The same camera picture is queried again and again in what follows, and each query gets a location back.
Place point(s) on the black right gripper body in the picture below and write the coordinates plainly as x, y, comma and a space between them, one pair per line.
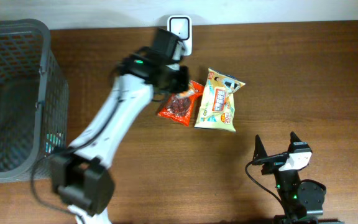
272, 158

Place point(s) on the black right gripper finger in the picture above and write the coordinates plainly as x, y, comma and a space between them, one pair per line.
259, 152
296, 143

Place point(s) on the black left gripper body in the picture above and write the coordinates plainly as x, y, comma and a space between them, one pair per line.
177, 82

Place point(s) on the red orange snack bag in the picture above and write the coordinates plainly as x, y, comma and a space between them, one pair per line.
179, 106

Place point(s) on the cream yellow snack bag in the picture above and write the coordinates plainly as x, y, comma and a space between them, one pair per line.
217, 106

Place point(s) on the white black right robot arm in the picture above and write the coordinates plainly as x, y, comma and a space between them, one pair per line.
301, 200

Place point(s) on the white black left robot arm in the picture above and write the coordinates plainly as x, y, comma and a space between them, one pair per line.
80, 173

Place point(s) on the white barcode scanner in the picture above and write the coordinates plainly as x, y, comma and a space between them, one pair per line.
181, 26

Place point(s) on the grey plastic mesh basket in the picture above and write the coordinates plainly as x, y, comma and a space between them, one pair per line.
34, 98

